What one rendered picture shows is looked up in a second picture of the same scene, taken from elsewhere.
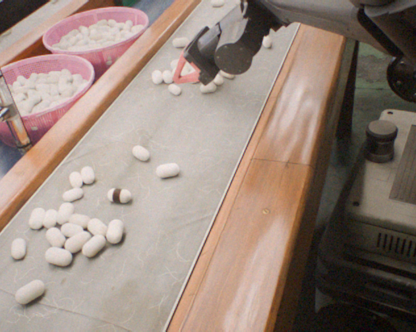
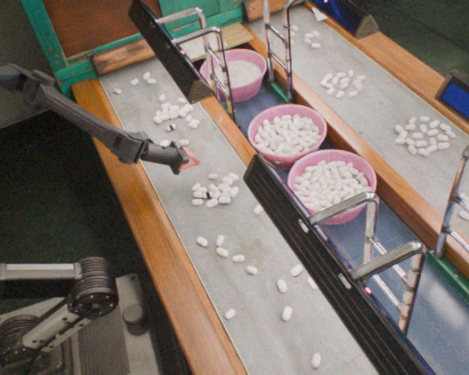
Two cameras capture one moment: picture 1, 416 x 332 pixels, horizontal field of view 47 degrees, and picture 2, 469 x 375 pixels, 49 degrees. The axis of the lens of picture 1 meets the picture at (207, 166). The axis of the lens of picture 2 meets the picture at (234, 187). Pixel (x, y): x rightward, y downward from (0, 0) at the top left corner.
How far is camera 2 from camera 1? 205 cm
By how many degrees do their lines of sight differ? 87
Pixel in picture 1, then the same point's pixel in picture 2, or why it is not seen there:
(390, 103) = not seen: outside the picture
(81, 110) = (234, 135)
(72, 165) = (208, 126)
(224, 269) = not seen: hidden behind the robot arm
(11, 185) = (209, 103)
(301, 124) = (124, 185)
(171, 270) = (130, 126)
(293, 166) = (114, 166)
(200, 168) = not seen: hidden behind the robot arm
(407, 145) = (125, 346)
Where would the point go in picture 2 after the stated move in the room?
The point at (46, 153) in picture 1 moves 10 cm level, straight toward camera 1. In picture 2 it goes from (217, 116) to (192, 113)
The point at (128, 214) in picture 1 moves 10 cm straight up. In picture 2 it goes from (163, 128) to (156, 106)
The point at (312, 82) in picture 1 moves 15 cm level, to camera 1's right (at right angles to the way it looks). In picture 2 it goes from (138, 213) to (101, 245)
